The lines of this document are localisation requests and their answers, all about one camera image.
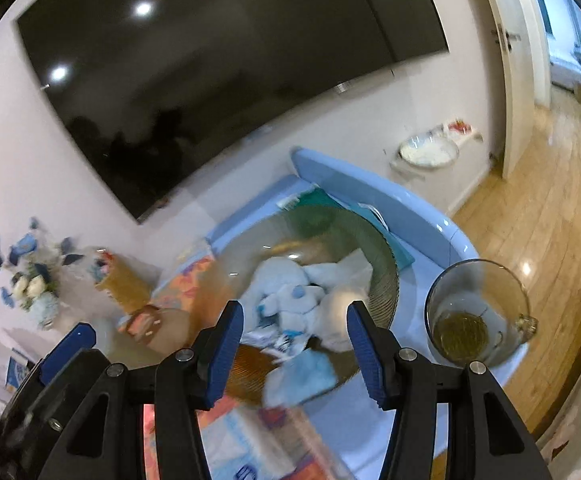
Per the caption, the white soft cloth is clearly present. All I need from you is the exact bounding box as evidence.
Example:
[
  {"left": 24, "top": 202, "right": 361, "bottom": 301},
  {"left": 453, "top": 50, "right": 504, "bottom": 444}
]
[{"left": 305, "top": 250, "right": 374, "bottom": 353}]

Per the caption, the light blue soft cloth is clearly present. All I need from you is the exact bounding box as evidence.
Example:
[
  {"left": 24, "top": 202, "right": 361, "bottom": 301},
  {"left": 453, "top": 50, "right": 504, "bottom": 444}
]
[{"left": 264, "top": 347, "right": 337, "bottom": 407}]

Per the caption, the glass mug with tea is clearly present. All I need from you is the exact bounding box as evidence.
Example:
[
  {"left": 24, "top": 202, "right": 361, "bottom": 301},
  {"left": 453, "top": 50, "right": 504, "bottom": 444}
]
[{"left": 425, "top": 258, "right": 539, "bottom": 367}]

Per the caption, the large glass bowl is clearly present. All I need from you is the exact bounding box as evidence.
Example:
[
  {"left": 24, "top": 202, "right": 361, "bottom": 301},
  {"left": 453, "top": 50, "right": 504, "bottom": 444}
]
[{"left": 215, "top": 205, "right": 401, "bottom": 406}]

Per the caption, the blue and white flower bouquet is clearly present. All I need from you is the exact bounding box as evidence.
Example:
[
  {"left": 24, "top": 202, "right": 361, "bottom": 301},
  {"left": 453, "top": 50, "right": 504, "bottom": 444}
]
[{"left": 0, "top": 217, "right": 84, "bottom": 328}]

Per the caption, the row of books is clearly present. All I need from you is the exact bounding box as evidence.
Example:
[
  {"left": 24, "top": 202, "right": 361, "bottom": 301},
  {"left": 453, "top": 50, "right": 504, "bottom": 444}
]
[{"left": 0, "top": 342, "right": 38, "bottom": 403}]

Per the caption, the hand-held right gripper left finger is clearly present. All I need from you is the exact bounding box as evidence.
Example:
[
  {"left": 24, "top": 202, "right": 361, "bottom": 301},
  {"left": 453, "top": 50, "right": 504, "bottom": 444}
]
[{"left": 38, "top": 300, "right": 245, "bottom": 480}]

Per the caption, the white door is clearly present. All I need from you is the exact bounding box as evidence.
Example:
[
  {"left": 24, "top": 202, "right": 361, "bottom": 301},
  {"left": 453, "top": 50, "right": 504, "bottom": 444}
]
[{"left": 473, "top": 0, "right": 537, "bottom": 181}]

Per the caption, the wooden pen holder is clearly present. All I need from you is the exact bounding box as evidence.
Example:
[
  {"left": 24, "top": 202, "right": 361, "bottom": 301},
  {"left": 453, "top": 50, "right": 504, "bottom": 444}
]
[{"left": 92, "top": 251, "right": 152, "bottom": 312}]

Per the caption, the white basin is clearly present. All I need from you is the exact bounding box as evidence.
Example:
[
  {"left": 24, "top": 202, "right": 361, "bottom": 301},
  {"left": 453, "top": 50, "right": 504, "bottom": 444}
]
[{"left": 399, "top": 132, "right": 460, "bottom": 168}]

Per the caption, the floral orange table cloth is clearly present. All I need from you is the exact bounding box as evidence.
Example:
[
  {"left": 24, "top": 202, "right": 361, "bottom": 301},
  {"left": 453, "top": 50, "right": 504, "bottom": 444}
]
[{"left": 143, "top": 247, "right": 354, "bottom": 480}]

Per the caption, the black flat television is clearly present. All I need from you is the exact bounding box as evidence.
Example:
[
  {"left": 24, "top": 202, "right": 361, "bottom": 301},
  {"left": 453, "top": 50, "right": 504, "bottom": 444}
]
[{"left": 16, "top": 0, "right": 450, "bottom": 223}]

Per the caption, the white and blue plush toy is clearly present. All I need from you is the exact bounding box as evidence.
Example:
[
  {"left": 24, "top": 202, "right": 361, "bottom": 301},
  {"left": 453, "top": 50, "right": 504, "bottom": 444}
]
[{"left": 248, "top": 257, "right": 331, "bottom": 333}]

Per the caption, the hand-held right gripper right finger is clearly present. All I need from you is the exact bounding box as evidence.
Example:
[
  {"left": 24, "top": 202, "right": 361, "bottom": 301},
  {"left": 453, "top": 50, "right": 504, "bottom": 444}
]
[{"left": 347, "top": 301, "right": 554, "bottom": 480}]

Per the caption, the tan coin purse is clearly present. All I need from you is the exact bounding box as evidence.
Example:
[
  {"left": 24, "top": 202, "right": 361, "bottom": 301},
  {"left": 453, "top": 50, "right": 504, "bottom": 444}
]
[{"left": 124, "top": 304, "right": 165, "bottom": 347}]

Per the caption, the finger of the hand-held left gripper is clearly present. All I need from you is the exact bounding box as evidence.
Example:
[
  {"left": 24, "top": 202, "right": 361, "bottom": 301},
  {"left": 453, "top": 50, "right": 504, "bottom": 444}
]
[{"left": 39, "top": 323, "right": 96, "bottom": 385}]

